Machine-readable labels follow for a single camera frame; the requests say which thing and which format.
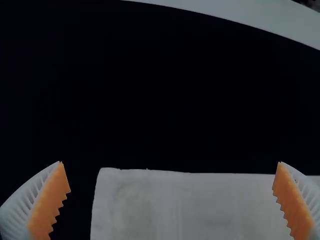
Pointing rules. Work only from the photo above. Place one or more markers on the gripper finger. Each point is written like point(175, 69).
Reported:
point(292, 200)
point(42, 207)

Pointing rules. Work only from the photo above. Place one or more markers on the pale towel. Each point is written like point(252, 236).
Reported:
point(180, 207)

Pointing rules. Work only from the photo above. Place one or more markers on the black mat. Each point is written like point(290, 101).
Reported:
point(150, 87)

